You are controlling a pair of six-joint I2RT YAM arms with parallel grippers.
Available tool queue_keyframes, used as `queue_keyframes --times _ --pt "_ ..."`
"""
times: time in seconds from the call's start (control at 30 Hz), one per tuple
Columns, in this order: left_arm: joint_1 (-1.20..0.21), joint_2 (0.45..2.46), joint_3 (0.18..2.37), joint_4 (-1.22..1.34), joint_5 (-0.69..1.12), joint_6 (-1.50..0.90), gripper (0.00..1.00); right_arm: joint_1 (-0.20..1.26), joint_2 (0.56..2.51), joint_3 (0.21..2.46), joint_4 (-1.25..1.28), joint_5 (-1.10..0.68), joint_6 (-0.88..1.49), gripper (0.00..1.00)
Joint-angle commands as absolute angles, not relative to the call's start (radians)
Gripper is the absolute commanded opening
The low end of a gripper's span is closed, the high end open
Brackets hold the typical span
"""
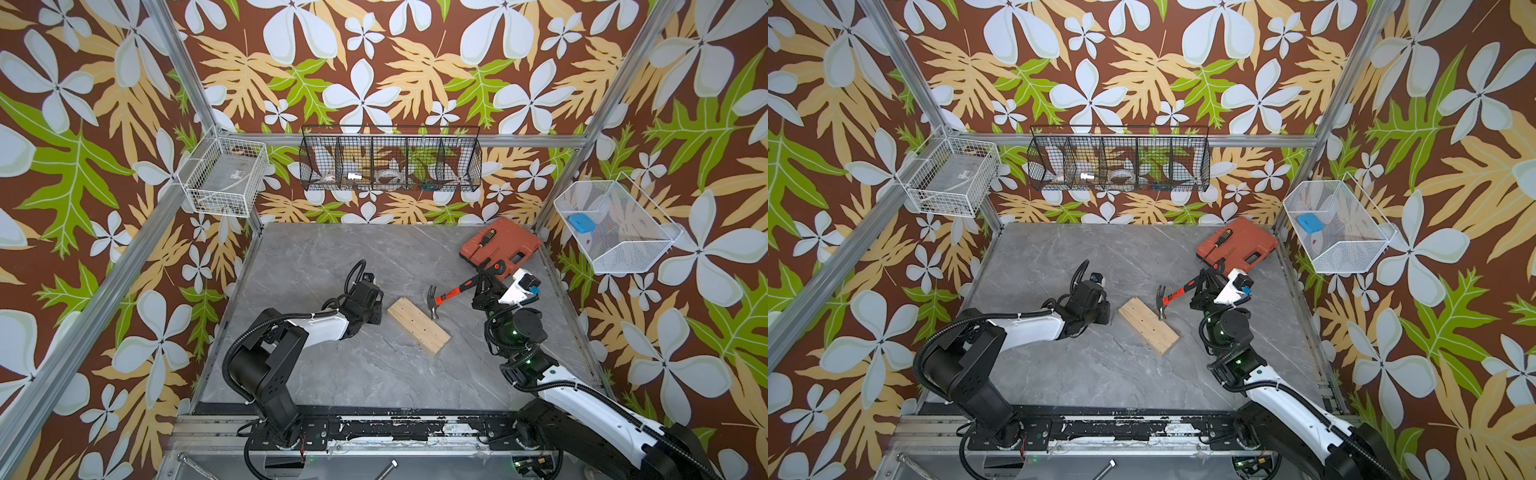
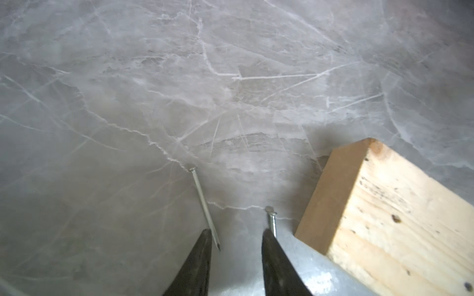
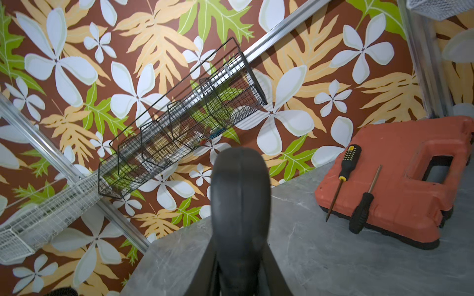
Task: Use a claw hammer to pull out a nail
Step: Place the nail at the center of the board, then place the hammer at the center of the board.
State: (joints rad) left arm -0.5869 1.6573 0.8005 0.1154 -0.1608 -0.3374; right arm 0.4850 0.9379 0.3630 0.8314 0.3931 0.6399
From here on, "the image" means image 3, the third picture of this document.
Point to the black wire basket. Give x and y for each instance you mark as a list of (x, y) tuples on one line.
[(198, 111)]

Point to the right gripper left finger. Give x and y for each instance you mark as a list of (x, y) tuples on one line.
[(205, 280)]

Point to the black handled screwdriver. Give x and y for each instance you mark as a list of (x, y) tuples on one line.
[(361, 212)]

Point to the yellow black screwdriver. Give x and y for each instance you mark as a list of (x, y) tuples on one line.
[(348, 165)]

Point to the white wire basket left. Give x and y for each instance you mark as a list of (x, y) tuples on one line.
[(36, 225)]

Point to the red black claw hammer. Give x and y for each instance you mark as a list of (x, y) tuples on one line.
[(240, 207)]

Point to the white mesh basket right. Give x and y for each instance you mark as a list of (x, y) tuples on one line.
[(439, 9)]

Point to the red plastic tool case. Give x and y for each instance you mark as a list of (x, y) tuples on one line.
[(422, 164)]

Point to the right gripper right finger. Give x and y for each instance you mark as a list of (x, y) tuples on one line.
[(271, 279)]

